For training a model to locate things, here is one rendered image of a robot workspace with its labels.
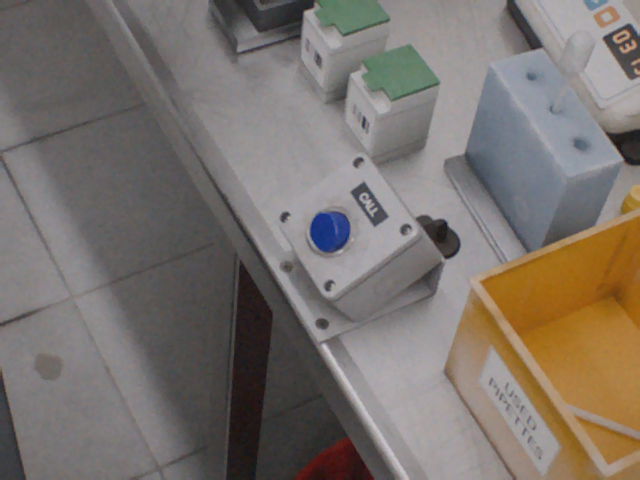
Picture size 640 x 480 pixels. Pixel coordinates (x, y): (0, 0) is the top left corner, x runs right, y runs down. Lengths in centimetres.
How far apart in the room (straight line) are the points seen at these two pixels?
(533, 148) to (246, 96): 22
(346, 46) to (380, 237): 18
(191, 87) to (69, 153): 112
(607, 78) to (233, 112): 26
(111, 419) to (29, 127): 54
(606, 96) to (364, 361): 27
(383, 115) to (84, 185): 118
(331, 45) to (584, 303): 24
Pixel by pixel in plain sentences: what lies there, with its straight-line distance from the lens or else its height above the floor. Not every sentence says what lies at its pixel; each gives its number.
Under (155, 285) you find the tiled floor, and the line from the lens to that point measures 186.
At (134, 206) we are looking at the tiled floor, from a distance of 195.
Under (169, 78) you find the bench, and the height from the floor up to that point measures 87.
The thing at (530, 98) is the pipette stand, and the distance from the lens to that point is 80.
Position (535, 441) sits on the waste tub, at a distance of 71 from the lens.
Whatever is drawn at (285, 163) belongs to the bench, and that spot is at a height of 87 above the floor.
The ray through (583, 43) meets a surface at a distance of 75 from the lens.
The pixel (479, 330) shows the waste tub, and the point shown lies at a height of 95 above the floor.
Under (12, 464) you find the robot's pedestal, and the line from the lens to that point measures 98.
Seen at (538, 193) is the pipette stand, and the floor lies 94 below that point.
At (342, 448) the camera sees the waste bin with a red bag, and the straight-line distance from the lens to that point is 124.
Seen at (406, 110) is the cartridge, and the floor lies 92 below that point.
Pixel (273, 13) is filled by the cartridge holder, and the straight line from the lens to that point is 92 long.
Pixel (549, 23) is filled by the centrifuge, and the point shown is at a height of 91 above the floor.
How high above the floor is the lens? 154
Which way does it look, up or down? 53 degrees down
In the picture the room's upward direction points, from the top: 8 degrees clockwise
